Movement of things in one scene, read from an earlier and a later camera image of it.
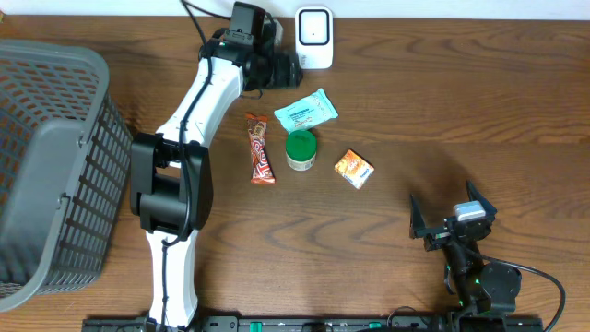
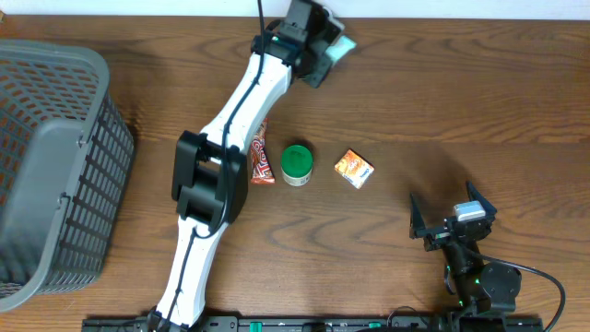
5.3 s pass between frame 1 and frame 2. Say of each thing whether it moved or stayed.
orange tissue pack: stayed
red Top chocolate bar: stayed
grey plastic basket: stayed
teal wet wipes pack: moved
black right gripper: stayed
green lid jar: moved
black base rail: stayed
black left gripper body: moved
